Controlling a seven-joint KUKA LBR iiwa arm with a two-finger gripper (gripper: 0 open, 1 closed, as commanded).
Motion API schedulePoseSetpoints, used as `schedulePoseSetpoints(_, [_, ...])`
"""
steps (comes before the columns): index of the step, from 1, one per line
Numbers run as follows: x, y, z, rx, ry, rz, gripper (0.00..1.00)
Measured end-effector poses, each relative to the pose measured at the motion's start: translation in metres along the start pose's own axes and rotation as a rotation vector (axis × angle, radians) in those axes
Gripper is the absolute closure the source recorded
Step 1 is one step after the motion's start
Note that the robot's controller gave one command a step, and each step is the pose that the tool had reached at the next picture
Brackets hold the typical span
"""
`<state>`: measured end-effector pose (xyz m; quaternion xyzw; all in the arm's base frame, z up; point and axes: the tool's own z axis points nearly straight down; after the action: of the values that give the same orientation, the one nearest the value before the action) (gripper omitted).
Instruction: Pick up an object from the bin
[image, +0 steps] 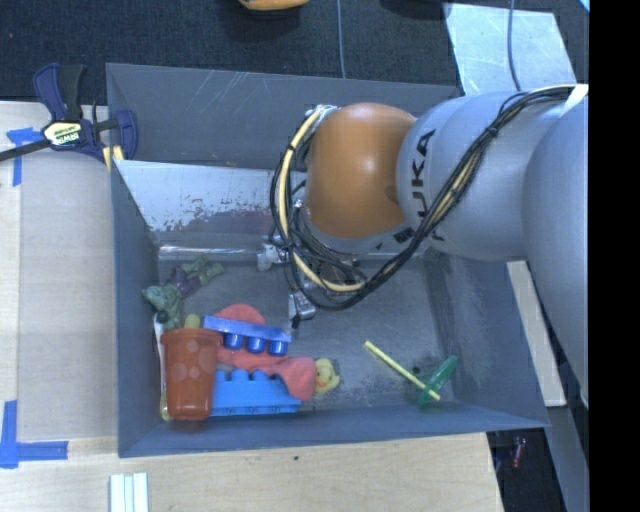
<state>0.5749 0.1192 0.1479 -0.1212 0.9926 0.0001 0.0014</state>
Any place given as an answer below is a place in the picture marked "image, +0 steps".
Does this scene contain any yellow thin stick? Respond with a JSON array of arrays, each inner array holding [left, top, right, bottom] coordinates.
[[363, 340, 443, 402]]

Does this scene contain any salmon red cloth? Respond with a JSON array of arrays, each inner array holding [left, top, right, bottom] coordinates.
[[213, 303, 318, 401]]

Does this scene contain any grey metal bin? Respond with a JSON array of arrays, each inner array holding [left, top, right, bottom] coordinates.
[[104, 62, 552, 459]]

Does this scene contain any white and yellow plastic item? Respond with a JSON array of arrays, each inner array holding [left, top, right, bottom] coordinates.
[[151, 319, 174, 423]]

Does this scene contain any large blue toy brick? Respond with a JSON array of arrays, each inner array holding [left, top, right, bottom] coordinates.
[[209, 368, 304, 418]]

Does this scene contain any yellow rubber duck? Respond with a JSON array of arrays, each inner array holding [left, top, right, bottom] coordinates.
[[313, 357, 342, 396]]

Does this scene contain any orange-red plastic cup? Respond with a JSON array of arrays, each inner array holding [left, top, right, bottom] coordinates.
[[159, 327, 224, 422]]

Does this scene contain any green toy figure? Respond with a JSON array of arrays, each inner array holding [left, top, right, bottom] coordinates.
[[141, 254, 226, 327]]

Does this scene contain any small blue toy brick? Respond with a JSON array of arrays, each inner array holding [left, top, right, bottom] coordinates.
[[202, 314, 294, 358]]

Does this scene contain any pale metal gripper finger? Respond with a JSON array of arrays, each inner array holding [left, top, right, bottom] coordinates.
[[288, 291, 318, 330], [256, 243, 282, 273]]

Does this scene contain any green clear plastic goblet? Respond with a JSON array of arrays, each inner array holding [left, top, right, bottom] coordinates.
[[416, 354, 459, 408]]

